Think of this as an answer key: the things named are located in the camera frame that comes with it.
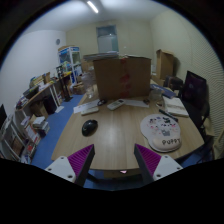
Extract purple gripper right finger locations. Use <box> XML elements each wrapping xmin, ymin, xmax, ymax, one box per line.
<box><xmin>133</xmin><ymin>143</ymin><xmax>184</xmax><ymax>186</ymax></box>

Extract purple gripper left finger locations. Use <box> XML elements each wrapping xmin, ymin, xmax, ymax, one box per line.
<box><xmin>45</xmin><ymin>143</ymin><xmax>96</xmax><ymax>187</ymax></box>

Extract puppy print mouse pad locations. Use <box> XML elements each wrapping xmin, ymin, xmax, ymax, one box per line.
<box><xmin>140</xmin><ymin>114</ymin><xmax>182</xmax><ymax>152</ymax></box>

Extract black computer mouse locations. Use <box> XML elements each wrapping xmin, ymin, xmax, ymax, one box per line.
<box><xmin>82</xmin><ymin>120</ymin><xmax>98</xmax><ymax>136</ymax></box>

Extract black pen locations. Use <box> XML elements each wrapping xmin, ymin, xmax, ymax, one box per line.
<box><xmin>159</xmin><ymin>109</ymin><xmax>178</xmax><ymax>122</ymax></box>

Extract white keyboard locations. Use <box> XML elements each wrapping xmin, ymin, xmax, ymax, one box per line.
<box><xmin>73</xmin><ymin>100</ymin><xmax>99</xmax><ymax>116</ymax></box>

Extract white paper sheet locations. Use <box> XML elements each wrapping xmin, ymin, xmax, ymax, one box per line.
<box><xmin>124</xmin><ymin>99</ymin><xmax>149</xmax><ymax>108</ymax></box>

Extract open notebook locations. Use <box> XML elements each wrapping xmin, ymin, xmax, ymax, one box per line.
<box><xmin>163</xmin><ymin>97</ymin><xmax>189</xmax><ymax>117</ymax></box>

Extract white remote control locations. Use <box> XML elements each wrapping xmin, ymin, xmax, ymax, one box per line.
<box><xmin>107</xmin><ymin>99</ymin><xmax>125</xmax><ymax>111</ymax></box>

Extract white bookshelf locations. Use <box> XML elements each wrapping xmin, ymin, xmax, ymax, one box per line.
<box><xmin>0</xmin><ymin>116</ymin><xmax>40</xmax><ymax>164</ymax></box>

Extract blue book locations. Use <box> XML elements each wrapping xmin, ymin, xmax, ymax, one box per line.
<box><xmin>150</xmin><ymin>84</ymin><xmax>176</xmax><ymax>99</ymax></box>

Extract small cardboard box on floor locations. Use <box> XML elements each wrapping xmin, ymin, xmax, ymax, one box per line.
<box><xmin>73</xmin><ymin>84</ymin><xmax>86</xmax><ymax>95</ymax></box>

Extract black office chair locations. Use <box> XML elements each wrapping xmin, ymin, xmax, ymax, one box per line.
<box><xmin>179</xmin><ymin>70</ymin><xmax>212</xmax><ymax>134</ymax></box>

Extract large cardboard box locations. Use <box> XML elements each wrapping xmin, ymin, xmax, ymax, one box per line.
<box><xmin>94</xmin><ymin>57</ymin><xmax>151</xmax><ymax>100</ymax></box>

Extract tall cardboard box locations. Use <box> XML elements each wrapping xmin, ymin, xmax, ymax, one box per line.
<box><xmin>156</xmin><ymin>49</ymin><xmax>174</xmax><ymax>79</ymax></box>

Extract glass door display fridge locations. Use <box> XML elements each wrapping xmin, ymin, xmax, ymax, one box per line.
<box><xmin>58</xmin><ymin>45</ymin><xmax>82</xmax><ymax>84</ymax></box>

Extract window with blind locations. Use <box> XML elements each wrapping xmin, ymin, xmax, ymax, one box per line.
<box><xmin>96</xmin><ymin>25</ymin><xmax>119</xmax><ymax>53</ymax></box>

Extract ceiling light tube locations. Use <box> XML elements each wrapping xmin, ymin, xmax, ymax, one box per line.
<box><xmin>87</xmin><ymin>1</ymin><xmax>99</xmax><ymax>14</ymax></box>

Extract wooden wall shelf desk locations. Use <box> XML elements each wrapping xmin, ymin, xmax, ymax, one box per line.
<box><xmin>16</xmin><ymin>72</ymin><xmax>70</xmax><ymax>114</ymax></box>

